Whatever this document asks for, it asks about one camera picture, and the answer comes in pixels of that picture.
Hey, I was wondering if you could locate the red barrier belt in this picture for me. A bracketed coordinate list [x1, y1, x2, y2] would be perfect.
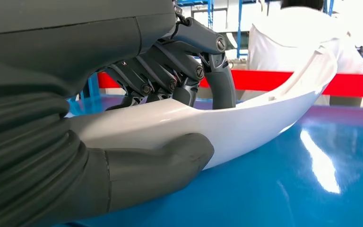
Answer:
[97, 69, 363, 99]

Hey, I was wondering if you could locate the person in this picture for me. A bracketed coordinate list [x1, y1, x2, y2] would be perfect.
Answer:
[240, 0, 363, 107]

